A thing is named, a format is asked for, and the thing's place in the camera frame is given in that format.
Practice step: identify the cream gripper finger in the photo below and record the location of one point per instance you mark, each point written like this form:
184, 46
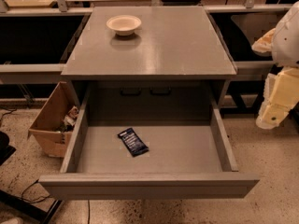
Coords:
264, 44
281, 95

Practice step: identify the dark blue rxbar wrapper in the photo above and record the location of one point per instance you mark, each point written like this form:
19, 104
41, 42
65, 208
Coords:
132, 142

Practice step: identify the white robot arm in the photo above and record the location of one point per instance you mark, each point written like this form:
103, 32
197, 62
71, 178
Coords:
285, 42

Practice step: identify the open grey top drawer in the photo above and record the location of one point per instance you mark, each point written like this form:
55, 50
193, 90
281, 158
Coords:
184, 161

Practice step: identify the grey cabinet counter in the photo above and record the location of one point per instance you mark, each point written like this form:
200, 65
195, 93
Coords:
172, 69

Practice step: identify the white paper bowl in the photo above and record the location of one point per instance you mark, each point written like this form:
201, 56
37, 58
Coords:
124, 25

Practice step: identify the cardboard box with trash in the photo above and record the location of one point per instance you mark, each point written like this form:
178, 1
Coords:
47, 128

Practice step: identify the black equipment base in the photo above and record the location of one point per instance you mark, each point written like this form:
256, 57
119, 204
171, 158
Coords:
6, 150

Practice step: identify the grey metal frame rail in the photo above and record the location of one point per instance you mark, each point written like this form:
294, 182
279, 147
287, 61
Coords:
30, 73

